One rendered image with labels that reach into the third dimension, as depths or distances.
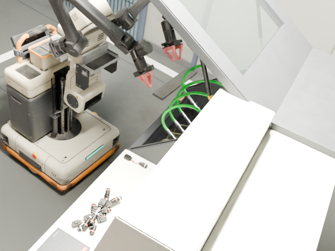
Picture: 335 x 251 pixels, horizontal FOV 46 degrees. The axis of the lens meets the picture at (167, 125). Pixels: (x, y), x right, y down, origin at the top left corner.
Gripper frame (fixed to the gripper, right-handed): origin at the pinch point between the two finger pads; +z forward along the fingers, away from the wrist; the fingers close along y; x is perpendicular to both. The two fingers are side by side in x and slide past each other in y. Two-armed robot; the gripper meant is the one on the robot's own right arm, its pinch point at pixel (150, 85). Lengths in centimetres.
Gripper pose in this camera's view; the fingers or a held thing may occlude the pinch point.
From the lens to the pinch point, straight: 198.0
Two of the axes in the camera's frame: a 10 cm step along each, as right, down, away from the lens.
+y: 6.1, -1.4, -7.8
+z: 3.9, 9.1, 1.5
